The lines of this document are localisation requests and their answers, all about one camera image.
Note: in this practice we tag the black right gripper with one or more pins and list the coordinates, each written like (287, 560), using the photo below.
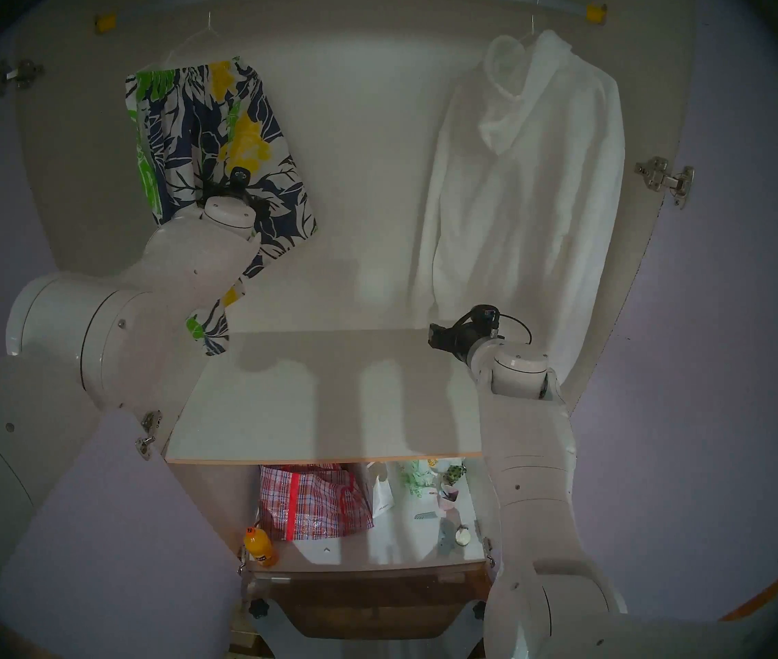
(471, 331)

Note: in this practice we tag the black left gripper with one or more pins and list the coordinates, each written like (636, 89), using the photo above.
(241, 184)

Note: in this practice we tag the floral print shorts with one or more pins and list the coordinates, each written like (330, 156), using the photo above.
(183, 136)

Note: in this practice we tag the white hoodie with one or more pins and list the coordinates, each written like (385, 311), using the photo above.
(533, 184)

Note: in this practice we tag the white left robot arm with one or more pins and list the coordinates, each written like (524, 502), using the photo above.
(121, 314)

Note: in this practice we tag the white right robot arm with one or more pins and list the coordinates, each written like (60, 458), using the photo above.
(533, 472)

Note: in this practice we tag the white wardrobe shelf board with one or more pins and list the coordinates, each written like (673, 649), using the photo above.
(320, 403)

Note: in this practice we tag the lilac wardrobe door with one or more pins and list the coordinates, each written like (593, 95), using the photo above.
(121, 541)
(704, 390)

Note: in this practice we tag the small green toy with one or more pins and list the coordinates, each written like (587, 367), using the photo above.
(454, 472)

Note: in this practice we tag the pale green crumpled item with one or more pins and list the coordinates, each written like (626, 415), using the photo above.
(416, 478)

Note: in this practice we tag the pink cup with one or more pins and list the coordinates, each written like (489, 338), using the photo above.
(446, 498)

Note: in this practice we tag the small white bag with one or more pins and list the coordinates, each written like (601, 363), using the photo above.
(382, 493)

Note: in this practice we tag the white round object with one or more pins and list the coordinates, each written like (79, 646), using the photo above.
(463, 537)

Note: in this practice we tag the metal door hinge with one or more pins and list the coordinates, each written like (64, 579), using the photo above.
(148, 434)
(485, 544)
(660, 177)
(18, 75)

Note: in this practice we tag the white lower shelf board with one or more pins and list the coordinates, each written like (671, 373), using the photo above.
(389, 548)

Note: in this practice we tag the red plaid woven bag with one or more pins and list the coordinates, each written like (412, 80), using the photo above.
(313, 503)

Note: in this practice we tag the black knob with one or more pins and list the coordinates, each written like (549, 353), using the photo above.
(259, 609)
(479, 610)

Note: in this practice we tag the brown wooden drawer front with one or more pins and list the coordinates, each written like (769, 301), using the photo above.
(375, 599)

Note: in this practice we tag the orange bottle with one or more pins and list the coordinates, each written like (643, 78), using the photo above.
(260, 546)

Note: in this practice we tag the yellow rod bracket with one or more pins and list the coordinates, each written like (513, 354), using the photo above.
(105, 23)
(595, 13)

